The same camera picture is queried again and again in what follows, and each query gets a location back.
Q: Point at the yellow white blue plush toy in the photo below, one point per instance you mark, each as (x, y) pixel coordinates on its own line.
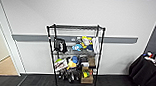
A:
(87, 43)

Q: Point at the blue round toy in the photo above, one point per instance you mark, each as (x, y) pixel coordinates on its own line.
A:
(75, 59)

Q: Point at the black white stacked boxes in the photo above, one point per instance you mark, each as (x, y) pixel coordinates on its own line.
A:
(84, 59)

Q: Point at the tall white box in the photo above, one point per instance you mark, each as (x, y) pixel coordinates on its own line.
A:
(95, 44)

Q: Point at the black bag with white print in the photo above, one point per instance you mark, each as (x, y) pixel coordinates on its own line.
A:
(60, 45)

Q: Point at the small brown cardboard box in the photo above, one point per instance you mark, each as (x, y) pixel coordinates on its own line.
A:
(92, 60)

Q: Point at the white red printed bag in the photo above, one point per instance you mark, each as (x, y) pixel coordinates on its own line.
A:
(61, 64)

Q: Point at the green yellow item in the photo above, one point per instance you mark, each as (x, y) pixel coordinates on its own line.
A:
(86, 74)

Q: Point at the dark grey toy figures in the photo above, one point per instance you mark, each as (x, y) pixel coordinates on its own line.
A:
(68, 75)

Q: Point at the black chair with garments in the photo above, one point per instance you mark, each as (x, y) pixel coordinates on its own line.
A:
(144, 71)

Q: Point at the colourful clutter pile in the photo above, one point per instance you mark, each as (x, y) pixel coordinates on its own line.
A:
(152, 57)

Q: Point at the long grey wall band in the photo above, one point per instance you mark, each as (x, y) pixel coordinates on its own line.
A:
(120, 40)

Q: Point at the white door frame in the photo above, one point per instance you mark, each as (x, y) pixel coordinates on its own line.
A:
(9, 37)

